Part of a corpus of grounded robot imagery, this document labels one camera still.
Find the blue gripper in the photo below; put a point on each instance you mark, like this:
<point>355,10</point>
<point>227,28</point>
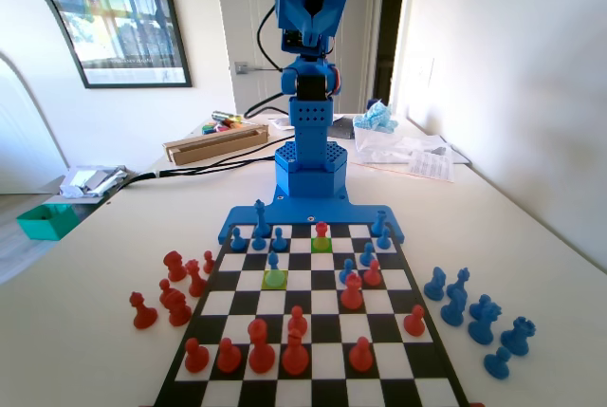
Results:
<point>311,23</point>

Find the red plastic toy figure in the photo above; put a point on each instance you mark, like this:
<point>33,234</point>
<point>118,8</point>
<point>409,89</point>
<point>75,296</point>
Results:
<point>321,231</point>

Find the blue chess king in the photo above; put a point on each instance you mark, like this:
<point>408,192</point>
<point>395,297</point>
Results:
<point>260,217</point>

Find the blue chess rook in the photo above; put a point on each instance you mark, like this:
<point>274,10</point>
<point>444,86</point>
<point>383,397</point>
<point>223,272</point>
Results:
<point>518,338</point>
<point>378,224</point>

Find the blue chess pawn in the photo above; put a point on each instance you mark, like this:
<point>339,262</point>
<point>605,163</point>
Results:
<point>383,240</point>
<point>278,242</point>
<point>237,242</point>
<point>347,268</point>
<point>480,303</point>
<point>258,243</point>
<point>366,257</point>
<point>497,364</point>

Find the red chess pawn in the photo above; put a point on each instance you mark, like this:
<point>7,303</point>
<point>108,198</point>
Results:
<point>415,324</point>
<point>297,318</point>
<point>229,359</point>
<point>208,264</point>
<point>372,275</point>
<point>165,289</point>
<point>143,314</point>
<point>361,357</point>
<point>196,359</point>

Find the red chess knight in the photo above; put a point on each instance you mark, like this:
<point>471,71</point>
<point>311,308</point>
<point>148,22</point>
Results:
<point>175,269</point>
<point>179,312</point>

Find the red chess bishop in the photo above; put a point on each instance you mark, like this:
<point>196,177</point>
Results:
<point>295,357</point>
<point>195,283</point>

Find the blue chess queen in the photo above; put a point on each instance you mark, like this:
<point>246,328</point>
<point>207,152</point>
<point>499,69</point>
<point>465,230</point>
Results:
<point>460,281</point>

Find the blue chess bishop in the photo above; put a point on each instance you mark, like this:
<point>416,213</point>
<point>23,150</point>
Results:
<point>454,309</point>

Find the white paper sheet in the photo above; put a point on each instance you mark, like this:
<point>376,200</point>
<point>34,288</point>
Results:
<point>281,123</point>

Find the dark grey pad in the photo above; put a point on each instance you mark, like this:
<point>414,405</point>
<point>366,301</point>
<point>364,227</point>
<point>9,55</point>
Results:
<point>342,128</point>

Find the blue white crumpled cloth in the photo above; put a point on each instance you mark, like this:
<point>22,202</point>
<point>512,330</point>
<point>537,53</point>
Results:
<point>377,118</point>

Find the metallic yellow tube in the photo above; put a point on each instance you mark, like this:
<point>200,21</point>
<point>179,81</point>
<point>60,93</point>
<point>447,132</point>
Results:
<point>225,116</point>

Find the clear plastic bag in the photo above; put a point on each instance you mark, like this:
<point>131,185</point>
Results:
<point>389,146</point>

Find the colourful marker set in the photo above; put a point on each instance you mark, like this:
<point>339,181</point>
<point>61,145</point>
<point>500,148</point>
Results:
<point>215,129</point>

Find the long cardboard box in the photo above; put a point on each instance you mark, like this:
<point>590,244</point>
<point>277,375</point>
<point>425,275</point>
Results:
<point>213,148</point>

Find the printed paper sheet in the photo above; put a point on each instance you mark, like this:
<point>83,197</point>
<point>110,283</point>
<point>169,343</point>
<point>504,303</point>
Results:
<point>431,166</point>

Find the black framed poster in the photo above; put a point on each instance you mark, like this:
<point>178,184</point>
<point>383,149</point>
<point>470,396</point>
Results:
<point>133,23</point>

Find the black white chessboard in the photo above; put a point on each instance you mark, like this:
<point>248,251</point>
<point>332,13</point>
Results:
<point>322,298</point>

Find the silver white packaging pile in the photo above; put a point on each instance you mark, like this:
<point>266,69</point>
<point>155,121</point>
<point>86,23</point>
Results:
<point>92,181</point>

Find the dark side table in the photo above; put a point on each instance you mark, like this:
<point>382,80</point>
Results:
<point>95,204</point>

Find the white arched panel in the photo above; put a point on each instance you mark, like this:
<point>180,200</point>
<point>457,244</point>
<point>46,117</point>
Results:
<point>23,117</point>

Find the green plastic bin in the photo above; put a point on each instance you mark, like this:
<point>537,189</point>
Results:
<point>47,223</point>

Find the blue gripper camera box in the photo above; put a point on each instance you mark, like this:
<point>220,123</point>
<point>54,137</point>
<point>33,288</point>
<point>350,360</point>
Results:
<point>293,39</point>

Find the blue base plate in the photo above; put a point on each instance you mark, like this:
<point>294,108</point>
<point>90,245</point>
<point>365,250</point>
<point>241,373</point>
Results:
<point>246,216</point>

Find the red base plate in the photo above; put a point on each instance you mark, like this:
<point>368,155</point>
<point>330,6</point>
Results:
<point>475,404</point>

